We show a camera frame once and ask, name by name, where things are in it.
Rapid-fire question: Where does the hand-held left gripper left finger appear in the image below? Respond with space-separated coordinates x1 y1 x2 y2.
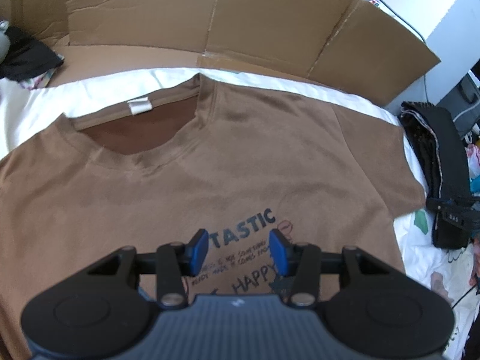
86 229 210 309

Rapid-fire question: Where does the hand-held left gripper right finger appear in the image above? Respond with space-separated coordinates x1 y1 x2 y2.
269 228 383 309

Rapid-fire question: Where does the brown t-shirt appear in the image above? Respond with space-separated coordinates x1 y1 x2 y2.
0 73 426 360

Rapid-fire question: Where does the folded black knit sweater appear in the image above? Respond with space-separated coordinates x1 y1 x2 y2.
399 100 471 200

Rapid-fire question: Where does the grey storage bag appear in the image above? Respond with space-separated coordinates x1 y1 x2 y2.
455 73 480 121

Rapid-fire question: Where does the folded brown cardboard sheet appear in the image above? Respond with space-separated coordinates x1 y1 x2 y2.
0 0 442 106

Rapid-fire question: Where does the cream bear print blanket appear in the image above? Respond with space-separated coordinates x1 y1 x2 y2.
0 67 480 360

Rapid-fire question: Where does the floral patterned cloth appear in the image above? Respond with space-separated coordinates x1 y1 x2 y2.
22 74 50 90

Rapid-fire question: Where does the crumpled black garment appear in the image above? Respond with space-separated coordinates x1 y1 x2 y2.
0 26 65 81

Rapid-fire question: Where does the black cable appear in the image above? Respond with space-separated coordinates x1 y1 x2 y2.
452 284 480 309

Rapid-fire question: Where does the white charger cable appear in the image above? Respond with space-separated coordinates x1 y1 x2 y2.
375 0 427 43

